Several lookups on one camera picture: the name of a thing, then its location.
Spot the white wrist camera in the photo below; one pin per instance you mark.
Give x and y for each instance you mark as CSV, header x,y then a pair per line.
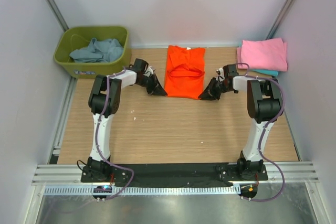
x,y
149,71
220,73

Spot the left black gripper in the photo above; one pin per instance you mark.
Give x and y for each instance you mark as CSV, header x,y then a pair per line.
x,y
156,88

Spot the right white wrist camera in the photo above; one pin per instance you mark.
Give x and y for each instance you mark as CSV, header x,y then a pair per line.
x,y
220,73

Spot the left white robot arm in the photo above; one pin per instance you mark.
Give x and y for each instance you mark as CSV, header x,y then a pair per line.
x,y
104,101

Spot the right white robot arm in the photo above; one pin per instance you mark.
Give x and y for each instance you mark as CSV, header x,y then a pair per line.
x,y
265,104

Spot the olive green plastic bin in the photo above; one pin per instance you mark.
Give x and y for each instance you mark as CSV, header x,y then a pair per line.
x,y
79,37

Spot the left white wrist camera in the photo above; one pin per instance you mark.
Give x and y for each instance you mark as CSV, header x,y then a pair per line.
x,y
149,71

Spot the orange t shirt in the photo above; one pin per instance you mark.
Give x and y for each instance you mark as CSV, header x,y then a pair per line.
x,y
185,70

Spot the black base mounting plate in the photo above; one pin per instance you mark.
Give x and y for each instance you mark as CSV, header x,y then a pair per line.
x,y
196,175

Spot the folded pink t shirt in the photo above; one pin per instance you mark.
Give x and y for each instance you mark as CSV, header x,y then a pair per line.
x,y
263,55

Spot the folded teal t shirt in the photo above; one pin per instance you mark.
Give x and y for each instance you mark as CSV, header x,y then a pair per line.
x,y
267,72

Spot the light blue t shirt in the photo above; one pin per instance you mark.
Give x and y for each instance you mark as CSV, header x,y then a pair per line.
x,y
106,51

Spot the slotted cable duct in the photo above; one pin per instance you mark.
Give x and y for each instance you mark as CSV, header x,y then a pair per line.
x,y
103,190

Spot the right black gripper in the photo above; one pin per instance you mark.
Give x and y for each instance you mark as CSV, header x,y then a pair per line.
x,y
209,93

